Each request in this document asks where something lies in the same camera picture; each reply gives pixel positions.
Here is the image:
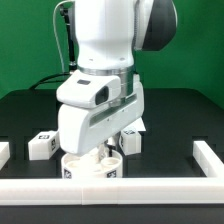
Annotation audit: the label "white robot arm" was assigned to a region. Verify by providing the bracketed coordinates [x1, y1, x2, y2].
[56, 0, 177, 155]

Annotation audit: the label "white left fence wall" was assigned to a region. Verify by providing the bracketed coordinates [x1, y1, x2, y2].
[0, 142, 10, 170]

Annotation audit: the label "black camera stand pole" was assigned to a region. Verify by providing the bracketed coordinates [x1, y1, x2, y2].
[60, 4, 77, 72]

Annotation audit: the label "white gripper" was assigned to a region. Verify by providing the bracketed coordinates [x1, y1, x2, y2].
[58, 74, 144, 160]

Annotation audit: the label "white marker sheet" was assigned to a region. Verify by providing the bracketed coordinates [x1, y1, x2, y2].
[130, 118, 146, 132]

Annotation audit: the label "white right fence wall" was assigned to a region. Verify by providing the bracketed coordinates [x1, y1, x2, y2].
[193, 141, 224, 178]

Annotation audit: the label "white front fence wall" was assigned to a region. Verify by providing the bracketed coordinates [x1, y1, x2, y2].
[0, 178, 224, 205]

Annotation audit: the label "white fence wall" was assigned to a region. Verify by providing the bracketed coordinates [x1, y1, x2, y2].
[0, 178, 224, 205]
[0, 142, 10, 170]
[193, 141, 224, 178]

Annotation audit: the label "white round stool seat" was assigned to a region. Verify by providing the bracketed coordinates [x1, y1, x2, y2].
[61, 149, 123, 179]

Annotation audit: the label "black cables on table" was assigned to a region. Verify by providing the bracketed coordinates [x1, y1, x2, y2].
[29, 71, 78, 90]

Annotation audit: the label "grey cable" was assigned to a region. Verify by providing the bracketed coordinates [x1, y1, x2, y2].
[52, 0, 76, 74]

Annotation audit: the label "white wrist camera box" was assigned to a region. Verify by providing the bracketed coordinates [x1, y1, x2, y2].
[56, 70, 121, 108]

